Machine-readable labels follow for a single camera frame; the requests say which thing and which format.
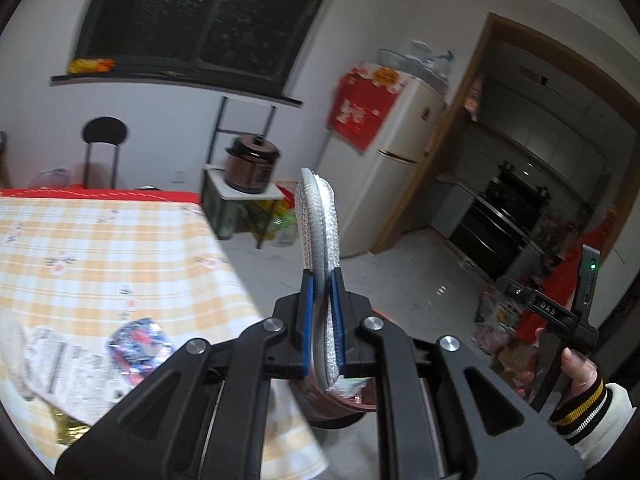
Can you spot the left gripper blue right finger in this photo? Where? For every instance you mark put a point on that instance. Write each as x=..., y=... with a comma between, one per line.
x=337, y=330

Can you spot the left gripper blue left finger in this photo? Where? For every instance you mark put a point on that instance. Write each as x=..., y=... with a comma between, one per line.
x=306, y=315

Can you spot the brown plastic trash bin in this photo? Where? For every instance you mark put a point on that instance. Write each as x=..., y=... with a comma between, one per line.
x=347, y=398

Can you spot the blue crushed can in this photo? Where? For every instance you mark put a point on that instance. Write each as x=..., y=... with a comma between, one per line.
x=138, y=348

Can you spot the grey shipping bag with barcode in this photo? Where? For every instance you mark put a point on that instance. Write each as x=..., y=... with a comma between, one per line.
x=82, y=384

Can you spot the gold foil wrapper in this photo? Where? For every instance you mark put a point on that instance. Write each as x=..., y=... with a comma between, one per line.
x=67, y=429

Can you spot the white foam net sleeve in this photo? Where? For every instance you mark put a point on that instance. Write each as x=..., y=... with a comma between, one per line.
x=12, y=347

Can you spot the right hand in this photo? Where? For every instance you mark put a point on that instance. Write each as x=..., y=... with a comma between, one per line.
x=582, y=374

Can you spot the colourful shopping bag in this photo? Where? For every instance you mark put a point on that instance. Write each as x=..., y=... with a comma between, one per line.
x=274, y=221

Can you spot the white refrigerator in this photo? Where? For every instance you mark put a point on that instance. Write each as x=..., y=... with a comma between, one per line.
x=367, y=185

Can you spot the right sleeve white striped cuff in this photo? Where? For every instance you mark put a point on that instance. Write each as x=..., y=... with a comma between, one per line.
x=594, y=421

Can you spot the black built-in oven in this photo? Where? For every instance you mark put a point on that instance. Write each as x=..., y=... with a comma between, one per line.
x=497, y=227

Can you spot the green electric kettle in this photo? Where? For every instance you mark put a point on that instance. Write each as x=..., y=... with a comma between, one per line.
x=226, y=216

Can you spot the black rack with white shelf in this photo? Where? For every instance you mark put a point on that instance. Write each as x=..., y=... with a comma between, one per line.
x=213, y=187

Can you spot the brown pressure cooker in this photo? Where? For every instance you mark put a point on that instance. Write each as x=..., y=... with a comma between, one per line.
x=250, y=163

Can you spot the red cloth on refrigerator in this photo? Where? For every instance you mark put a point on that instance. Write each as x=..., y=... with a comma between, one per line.
x=362, y=100

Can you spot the containers on top of refrigerator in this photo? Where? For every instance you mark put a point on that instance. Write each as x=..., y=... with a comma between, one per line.
x=422, y=62

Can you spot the yellow plaid tablecloth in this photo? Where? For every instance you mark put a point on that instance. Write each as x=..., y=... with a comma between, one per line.
x=84, y=263

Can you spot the dark window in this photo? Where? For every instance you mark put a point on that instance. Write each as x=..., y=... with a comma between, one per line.
x=242, y=46

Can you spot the black round-back chair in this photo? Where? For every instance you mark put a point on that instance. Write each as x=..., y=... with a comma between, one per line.
x=107, y=134

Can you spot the clear plastic container with lid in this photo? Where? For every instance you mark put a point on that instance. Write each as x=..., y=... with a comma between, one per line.
x=54, y=178

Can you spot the yellow snack bag on sill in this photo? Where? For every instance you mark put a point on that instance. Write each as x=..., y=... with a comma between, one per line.
x=91, y=66

